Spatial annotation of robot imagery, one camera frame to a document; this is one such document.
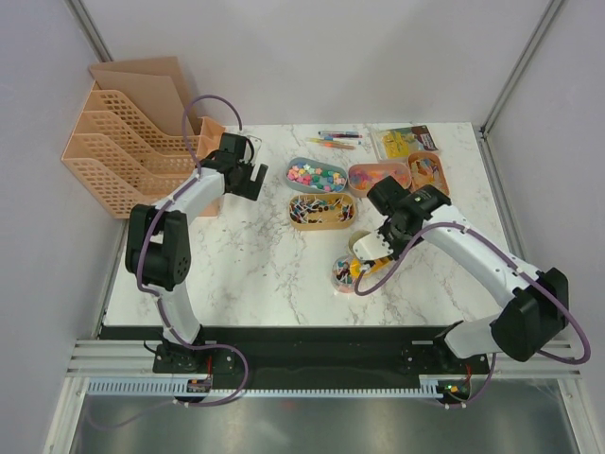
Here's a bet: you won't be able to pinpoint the grey tray of colourful candies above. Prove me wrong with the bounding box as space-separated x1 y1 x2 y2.
285 157 349 194

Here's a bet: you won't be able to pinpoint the round gold jar lid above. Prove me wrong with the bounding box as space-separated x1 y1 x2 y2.
348 230 371 256

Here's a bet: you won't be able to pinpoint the pink tray of gummy candies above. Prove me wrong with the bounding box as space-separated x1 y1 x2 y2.
348 162 411 198

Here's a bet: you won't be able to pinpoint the tan tray of lollipops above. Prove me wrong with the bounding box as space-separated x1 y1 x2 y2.
287 193 357 231

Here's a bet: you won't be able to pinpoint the clear glass jar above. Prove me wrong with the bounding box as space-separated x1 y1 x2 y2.
331 255 362 294

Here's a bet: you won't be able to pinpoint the yellow plastic scoop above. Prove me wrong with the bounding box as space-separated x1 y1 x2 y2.
349 257 391 279

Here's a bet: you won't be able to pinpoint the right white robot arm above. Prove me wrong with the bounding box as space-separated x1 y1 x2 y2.
354 177 569 373

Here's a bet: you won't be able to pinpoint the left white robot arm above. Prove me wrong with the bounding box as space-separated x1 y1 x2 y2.
125 132 268 374

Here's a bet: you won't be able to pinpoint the coloured pens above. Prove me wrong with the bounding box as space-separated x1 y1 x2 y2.
305 131 363 150

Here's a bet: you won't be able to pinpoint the peach mesh file organizer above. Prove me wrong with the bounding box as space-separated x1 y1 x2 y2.
61 57 225 219

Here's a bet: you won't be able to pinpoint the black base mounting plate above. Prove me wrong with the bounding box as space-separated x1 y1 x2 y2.
153 326 489 393

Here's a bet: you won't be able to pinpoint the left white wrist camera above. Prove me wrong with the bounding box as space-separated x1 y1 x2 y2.
246 135 263 160

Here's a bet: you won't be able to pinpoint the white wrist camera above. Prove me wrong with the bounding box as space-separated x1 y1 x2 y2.
354 231 393 261
246 135 263 160

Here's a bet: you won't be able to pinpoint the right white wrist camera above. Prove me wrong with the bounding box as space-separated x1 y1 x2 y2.
354 231 393 261

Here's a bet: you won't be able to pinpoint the aluminium frame rail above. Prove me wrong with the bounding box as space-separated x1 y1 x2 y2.
67 340 580 379

